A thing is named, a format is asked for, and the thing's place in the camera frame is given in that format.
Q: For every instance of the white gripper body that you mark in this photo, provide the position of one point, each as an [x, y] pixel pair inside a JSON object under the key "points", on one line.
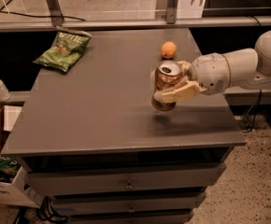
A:
{"points": [[210, 73]]}

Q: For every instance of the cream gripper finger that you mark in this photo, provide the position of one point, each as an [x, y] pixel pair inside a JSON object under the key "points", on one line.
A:
{"points": [[182, 92], [168, 74]]}

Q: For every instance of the orange soda can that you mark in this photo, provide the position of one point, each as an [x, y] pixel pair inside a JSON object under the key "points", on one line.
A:
{"points": [[161, 106]]}

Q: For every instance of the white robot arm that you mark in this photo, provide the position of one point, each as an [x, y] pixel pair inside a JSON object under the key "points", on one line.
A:
{"points": [[250, 69]]}

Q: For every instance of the green jalapeno chip bag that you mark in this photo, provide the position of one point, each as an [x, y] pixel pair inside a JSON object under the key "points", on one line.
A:
{"points": [[68, 47]]}

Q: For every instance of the green snack bag in box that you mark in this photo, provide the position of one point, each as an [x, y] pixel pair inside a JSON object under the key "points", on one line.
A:
{"points": [[8, 165]]}

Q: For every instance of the orange fruit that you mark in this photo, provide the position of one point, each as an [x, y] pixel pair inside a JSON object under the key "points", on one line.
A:
{"points": [[168, 50]]}

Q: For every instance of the grey drawer cabinet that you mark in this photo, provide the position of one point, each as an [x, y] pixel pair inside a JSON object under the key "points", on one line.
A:
{"points": [[90, 140]]}

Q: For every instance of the cardboard box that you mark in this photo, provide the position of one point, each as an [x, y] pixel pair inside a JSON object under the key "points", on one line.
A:
{"points": [[13, 188]]}

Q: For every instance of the metal frame rail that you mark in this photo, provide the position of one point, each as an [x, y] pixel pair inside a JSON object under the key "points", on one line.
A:
{"points": [[37, 15]]}

